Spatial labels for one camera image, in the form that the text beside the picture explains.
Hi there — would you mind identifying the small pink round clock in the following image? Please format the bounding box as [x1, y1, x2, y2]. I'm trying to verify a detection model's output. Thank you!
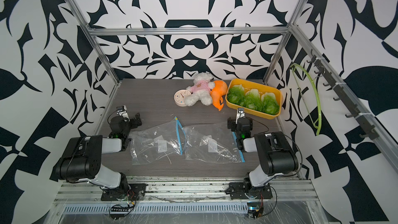
[174, 89, 192, 107]

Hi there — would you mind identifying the white teddy bear pink shirt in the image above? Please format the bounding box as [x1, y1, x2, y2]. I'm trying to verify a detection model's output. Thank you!
[184, 72, 215, 106]

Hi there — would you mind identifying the black wall hook rack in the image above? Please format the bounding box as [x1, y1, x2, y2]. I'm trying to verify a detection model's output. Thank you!
[308, 49, 379, 140]

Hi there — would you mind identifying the clear zipper bag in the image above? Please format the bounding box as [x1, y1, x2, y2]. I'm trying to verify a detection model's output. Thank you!
[129, 117, 186, 165]
[183, 121, 245, 164]

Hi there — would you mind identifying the yellow plastic tray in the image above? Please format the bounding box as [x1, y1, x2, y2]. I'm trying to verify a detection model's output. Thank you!
[226, 79, 283, 119]

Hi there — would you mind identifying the chinese cabbage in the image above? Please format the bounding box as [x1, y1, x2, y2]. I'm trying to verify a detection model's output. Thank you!
[261, 92, 280, 115]
[227, 85, 245, 106]
[243, 89, 263, 112]

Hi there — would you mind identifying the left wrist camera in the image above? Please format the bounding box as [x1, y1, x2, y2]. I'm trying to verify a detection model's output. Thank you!
[117, 105, 129, 119]

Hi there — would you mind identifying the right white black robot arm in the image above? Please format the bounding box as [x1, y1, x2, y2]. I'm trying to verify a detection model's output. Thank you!
[227, 117, 299, 193]

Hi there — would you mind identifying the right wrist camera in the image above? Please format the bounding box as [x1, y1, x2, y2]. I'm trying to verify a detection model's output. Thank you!
[235, 107, 245, 123]

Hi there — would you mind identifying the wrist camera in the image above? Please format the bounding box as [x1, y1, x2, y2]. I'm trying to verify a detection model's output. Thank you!
[117, 105, 129, 119]
[235, 107, 245, 123]

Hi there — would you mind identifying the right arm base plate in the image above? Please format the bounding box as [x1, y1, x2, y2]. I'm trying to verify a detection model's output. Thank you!
[225, 183, 273, 200]

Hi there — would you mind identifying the aluminium frame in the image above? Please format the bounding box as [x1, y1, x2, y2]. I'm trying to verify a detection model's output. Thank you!
[43, 0, 398, 224]

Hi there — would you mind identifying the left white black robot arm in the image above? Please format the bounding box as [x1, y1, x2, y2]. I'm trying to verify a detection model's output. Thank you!
[54, 113, 142, 201]

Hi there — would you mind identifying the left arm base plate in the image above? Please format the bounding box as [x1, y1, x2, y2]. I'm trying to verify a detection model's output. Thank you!
[101, 184, 148, 202]

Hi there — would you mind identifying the orange plush toy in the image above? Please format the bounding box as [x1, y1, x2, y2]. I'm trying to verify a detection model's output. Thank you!
[210, 80, 228, 111]

